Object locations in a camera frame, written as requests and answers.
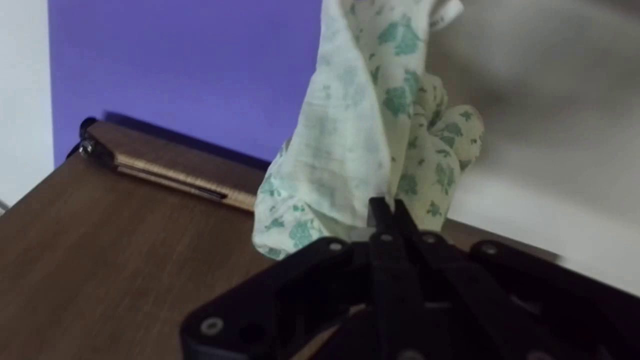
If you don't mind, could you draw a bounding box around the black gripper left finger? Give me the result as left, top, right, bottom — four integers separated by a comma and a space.
369, 197, 423, 360

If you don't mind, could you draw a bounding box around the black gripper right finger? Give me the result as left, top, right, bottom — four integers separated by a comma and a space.
394, 199, 553, 360

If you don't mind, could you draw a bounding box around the white green floral cloth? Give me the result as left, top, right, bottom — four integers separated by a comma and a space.
252, 0, 484, 259

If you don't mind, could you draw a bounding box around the purple paper mat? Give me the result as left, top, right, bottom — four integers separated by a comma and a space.
48, 0, 322, 160

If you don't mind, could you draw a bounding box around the wooden book stand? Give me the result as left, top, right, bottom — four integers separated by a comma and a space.
0, 115, 562, 360

